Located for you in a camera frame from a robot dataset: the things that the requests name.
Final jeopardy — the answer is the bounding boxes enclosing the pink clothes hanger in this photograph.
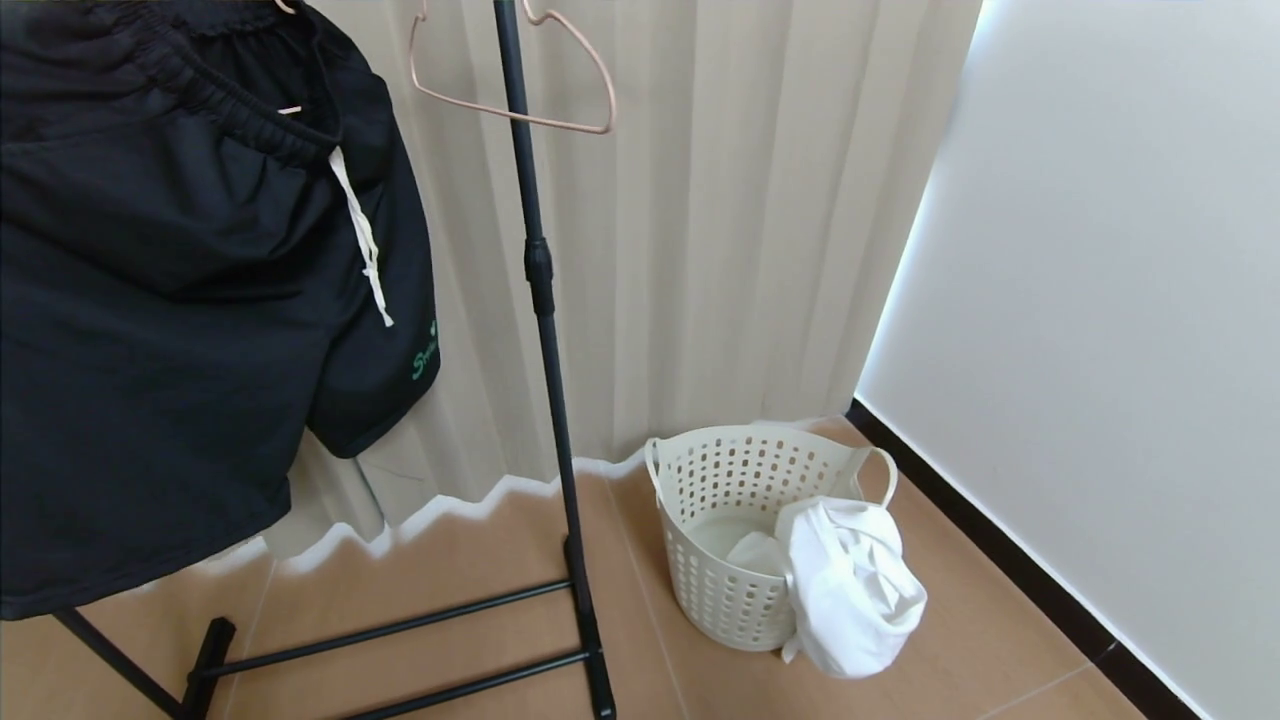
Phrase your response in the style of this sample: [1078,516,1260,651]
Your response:
[272,0,303,117]
[408,0,616,136]

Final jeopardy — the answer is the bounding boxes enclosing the black shorts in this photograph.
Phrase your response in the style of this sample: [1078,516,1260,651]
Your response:
[0,0,441,621]

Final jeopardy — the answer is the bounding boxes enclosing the black clothes rack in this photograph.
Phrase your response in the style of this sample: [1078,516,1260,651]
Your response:
[55,0,616,720]

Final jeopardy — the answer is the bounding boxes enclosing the white laundry basket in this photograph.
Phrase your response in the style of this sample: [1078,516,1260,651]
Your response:
[645,425,899,653]

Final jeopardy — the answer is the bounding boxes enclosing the beige curtain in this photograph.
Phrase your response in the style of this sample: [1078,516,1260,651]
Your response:
[265,0,986,561]

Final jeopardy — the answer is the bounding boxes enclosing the white garment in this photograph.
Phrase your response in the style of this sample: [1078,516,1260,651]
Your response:
[725,495,929,681]

